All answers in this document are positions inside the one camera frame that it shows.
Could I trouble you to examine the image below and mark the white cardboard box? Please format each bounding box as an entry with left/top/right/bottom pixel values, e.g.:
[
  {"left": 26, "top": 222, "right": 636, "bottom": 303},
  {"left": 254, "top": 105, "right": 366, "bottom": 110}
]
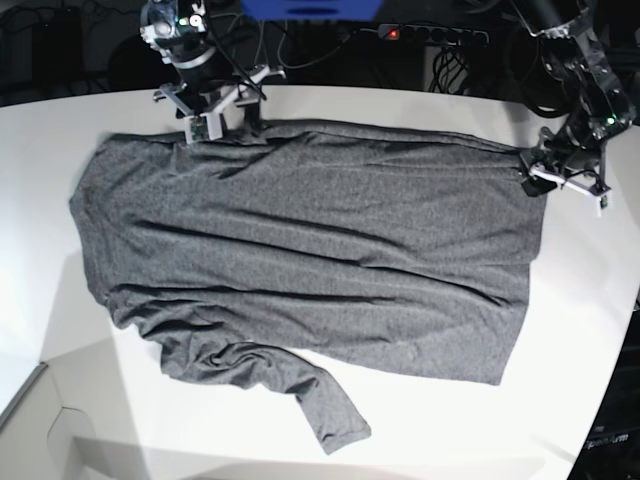
[{"left": 1, "top": 363, "right": 104, "bottom": 479}]

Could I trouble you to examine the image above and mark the grey t-shirt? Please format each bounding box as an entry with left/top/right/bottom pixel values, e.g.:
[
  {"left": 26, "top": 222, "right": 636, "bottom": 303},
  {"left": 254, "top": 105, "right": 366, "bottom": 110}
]
[{"left": 69, "top": 120, "right": 546, "bottom": 454}]

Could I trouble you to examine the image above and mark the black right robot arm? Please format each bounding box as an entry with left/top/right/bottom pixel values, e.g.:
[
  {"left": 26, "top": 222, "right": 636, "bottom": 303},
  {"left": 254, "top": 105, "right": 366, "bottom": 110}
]
[{"left": 139, "top": 1, "right": 286, "bottom": 144}]

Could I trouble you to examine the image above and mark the blue box at top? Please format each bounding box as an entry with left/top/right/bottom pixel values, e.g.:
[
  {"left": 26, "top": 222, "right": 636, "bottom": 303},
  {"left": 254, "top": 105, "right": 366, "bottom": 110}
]
[{"left": 241, "top": 0, "right": 383, "bottom": 21}]

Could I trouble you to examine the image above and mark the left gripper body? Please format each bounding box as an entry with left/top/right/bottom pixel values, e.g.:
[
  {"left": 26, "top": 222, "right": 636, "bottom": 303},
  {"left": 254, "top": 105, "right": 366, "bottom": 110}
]
[{"left": 520, "top": 127, "right": 612, "bottom": 216}]

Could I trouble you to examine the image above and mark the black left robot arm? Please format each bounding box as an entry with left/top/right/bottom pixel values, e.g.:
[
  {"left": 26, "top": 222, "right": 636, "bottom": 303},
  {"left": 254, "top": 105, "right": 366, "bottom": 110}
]
[{"left": 512, "top": 1, "right": 636, "bottom": 213}]

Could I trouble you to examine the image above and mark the black cable bundle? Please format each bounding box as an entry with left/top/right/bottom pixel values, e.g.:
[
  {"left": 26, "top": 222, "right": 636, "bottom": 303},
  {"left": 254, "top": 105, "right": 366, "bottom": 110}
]
[{"left": 429, "top": 42, "right": 474, "bottom": 94}]

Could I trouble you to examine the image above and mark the white power strip red switch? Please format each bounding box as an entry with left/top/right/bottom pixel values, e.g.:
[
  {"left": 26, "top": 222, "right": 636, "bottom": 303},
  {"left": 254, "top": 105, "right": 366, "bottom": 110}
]
[{"left": 377, "top": 24, "right": 490, "bottom": 47}]

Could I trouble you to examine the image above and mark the right gripper body with camera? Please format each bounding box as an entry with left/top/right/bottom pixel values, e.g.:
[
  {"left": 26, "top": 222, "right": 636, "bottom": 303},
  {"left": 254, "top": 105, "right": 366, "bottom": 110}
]
[{"left": 153, "top": 65, "right": 286, "bottom": 145}]

